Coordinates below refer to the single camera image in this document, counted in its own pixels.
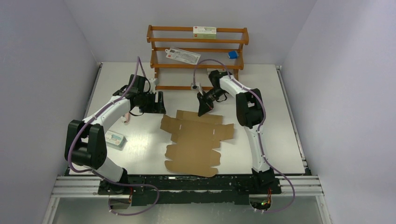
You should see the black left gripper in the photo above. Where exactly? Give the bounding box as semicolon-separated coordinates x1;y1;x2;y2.
138;91;166;114

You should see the brown cardboard box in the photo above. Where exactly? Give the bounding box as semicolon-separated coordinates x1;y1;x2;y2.
160;110;234;177

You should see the orange wooden shelf rack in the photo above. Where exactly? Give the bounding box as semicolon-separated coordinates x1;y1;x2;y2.
146;25;249;91

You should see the white flat package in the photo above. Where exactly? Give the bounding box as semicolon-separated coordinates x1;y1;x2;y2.
164;47;201;65

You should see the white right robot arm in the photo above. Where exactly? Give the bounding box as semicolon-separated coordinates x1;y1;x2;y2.
197;70;275;193

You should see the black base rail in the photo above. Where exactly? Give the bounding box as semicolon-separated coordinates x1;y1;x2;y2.
98;174;282;206

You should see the small box lower shelf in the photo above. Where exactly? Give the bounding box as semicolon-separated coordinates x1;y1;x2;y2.
207;68;226;75

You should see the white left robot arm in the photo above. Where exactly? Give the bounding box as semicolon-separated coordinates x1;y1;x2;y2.
64;75;166;194

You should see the small pink white object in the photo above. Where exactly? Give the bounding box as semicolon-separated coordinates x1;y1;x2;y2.
121;113;130;124

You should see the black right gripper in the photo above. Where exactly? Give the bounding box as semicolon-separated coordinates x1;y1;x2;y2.
197;88;226;117

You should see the small blue object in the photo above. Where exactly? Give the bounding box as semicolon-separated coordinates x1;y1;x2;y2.
228;50;239;59

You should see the green white box top shelf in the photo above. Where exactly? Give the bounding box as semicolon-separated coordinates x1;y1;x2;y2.
193;26;217;39

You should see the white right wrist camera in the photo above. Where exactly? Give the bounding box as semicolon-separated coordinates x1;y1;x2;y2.
191;82;204;95

